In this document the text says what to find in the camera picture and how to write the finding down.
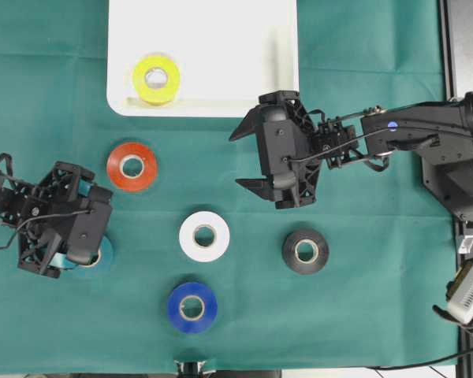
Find yellow tape roll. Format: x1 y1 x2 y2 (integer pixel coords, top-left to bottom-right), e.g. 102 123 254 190
132 54 181 106

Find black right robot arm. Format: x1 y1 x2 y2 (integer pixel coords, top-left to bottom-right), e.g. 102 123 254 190
229 91 473 209

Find green table cloth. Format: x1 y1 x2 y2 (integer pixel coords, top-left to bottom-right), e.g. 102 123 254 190
0 1 457 374

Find blue tape roll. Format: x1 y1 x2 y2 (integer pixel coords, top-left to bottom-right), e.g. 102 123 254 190
166 282 218 334

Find red tape roll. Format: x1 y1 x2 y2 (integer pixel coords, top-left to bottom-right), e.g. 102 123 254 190
106 142 158 193

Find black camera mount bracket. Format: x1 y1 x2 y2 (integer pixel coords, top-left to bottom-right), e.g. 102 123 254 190
175 361 207 378

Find white perforated box device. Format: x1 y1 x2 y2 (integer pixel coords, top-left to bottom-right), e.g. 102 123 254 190
447 266 473 324

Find white plastic tray case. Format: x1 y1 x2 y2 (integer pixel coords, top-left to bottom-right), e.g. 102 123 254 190
106 1 299 117

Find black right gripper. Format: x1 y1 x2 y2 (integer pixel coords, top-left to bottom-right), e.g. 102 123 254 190
228 90 358 209

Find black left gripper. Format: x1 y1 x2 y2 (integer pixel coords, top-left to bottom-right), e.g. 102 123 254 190
0 159 113 278

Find white tape roll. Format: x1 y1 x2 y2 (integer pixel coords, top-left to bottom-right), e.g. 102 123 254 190
178 211 230 262

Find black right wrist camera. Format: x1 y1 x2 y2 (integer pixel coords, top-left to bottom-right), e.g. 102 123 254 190
256 105 307 202

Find teal green tape roll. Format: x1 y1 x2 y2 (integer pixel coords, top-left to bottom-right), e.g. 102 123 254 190
68 235 114 279

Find black cable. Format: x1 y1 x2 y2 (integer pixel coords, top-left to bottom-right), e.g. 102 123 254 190
368 346 473 371

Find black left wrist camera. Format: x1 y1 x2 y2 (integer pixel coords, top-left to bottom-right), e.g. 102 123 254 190
66 198 112 265

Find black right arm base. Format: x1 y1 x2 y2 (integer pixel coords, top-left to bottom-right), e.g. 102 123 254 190
422 159 473 222

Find black tape roll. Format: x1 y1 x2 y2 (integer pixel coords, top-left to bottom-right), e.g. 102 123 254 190
281 228 330 275

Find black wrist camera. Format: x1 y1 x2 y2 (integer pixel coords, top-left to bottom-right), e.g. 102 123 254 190
256 105 307 202
66 198 112 265

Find small white label tag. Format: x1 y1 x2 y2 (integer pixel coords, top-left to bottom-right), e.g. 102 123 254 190
456 235 473 254

